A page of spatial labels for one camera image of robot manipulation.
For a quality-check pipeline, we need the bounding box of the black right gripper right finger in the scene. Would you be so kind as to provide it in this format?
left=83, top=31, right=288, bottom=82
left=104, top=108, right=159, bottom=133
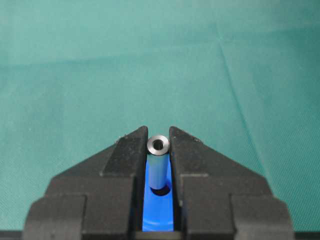
left=169, top=126, right=295, bottom=240

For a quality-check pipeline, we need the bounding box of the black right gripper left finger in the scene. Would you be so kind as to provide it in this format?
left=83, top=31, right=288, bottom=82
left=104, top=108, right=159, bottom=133
left=22, top=126, right=148, bottom=240

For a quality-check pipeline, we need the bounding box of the silver metal shaft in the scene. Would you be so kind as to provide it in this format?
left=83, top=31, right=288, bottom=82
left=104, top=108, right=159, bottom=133
left=147, top=135, right=170, bottom=190

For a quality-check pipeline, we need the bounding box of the small blue plastic gear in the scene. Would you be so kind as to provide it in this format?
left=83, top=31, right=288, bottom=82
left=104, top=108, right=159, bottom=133
left=142, top=162, right=174, bottom=232

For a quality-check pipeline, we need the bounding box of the green cloth mat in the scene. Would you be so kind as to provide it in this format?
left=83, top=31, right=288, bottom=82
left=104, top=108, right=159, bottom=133
left=0, top=0, right=320, bottom=232

